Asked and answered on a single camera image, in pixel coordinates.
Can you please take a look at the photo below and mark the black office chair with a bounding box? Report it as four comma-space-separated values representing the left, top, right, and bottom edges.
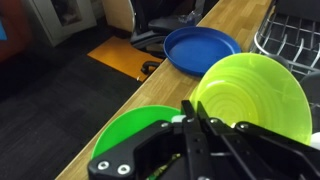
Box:
129, 0, 209, 76

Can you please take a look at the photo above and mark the yellow plastic bowl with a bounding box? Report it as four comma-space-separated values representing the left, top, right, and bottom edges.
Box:
189, 52, 313, 147

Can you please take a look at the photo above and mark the green plastic bowl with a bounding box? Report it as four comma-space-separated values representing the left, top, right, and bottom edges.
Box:
90, 105, 184, 162

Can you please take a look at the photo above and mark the gray glass-door cabinet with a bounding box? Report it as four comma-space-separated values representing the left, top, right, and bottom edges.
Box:
23, 0, 98, 48

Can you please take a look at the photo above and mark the orange couch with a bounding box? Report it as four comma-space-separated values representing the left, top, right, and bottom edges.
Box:
0, 6, 35, 64

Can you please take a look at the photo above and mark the blue plastic plate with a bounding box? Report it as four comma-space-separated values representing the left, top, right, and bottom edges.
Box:
163, 26, 242, 78

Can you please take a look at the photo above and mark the gray dish rack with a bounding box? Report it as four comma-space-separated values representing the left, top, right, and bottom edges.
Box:
249, 0, 320, 113

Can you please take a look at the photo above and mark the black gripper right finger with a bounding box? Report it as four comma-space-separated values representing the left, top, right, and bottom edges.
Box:
197, 101, 320, 180

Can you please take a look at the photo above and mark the orange floor mat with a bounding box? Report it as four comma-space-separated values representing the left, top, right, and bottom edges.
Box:
87, 35, 165, 83

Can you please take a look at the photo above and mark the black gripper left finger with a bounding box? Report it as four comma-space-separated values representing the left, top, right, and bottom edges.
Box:
87, 99, 214, 180

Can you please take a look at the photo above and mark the blue pillow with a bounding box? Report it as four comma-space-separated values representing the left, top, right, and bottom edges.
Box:
0, 18, 8, 41

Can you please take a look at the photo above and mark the white cup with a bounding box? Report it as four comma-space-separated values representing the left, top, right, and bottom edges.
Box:
311, 131, 320, 151

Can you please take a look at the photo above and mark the beige board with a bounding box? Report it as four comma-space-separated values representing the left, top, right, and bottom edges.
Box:
101, 0, 136, 33

